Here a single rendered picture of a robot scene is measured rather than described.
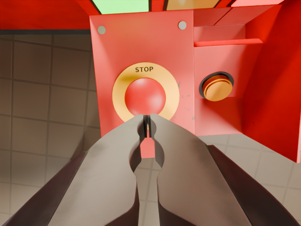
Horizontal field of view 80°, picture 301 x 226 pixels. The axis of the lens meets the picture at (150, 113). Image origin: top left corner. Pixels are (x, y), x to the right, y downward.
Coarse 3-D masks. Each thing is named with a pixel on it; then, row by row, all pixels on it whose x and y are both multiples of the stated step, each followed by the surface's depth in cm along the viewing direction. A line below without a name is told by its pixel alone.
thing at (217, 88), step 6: (210, 78) 24; (216, 78) 24; (222, 78) 24; (204, 84) 25; (210, 84) 24; (216, 84) 24; (222, 84) 24; (228, 84) 24; (204, 90) 25; (210, 90) 25; (216, 90) 25; (222, 90) 25; (228, 90) 25; (210, 96) 25; (216, 96) 25; (222, 96) 25
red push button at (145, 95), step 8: (136, 80) 17; (144, 80) 17; (152, 80) 17; (128, 88) 17; (136, 88) 16; (144, 88) 16; (152, 88) 16; (160, 88) 17; (128, 96) 17; (136, 96) 17; (144, 96) 17; (152, 96) 17; (160, 96) 17; (128, 104) 17; (136, 104) 17; (144, 104) 17; (152, 104) 17; (160, 104) 17; (136, 112) 17; (144, 112) 17; (152, 112) 17; (160, 112) 18
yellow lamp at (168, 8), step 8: (168, 0) 15; (176, 0) 15; (184, 0) 15; (192, 0) 16; (200, 0) 16; (208, 0) 16; (216, 0) 16; (168, 8) 17; (176, 8) 17; (184, 8) 17; (192, 8) 17; (200, 8) 17
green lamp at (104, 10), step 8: (96, 0) 15; (104, 0) 15; (112, 0) 15; (120, 0) 15; (128, 0) 15; (136, 0) 15; (144, 0) 15; (104, 8) 16; (112, 8) 16; (120, 8) 16; (128, 8) 16; (136, 8) 16; (144, 8) 17
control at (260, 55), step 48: (288, 0) 17; (96, 48) 19; (144, 48) 19; (192, 48) 19; (240, 48) 22; (288, 48) 18; (192, 96) 20; (240, 96) 27; (288, 96) 18; (144, 144) 20; (288, 144) 18
